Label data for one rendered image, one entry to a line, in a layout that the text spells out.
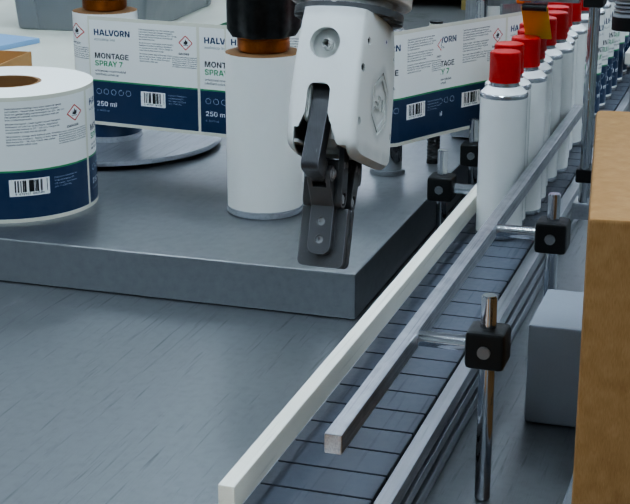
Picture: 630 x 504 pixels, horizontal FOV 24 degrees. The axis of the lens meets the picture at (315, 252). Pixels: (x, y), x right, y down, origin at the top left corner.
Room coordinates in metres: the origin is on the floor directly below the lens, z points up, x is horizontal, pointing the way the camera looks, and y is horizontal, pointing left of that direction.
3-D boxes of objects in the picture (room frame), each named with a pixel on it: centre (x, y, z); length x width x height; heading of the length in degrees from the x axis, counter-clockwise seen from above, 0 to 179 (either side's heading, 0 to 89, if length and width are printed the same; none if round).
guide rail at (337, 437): (1.35, -0.18, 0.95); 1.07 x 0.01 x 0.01; 162
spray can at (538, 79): (1.65, -0.24, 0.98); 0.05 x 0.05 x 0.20
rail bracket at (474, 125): (1.82, -0.22, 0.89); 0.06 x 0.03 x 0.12; 72
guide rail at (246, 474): (1.37, -0.11, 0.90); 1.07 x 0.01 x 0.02; 162
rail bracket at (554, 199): (1.30, -0.20, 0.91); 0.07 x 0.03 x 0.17; 72
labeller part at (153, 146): (1.99, 0.29, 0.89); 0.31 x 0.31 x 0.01
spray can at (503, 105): (1.55, -0.20, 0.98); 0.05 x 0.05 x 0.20
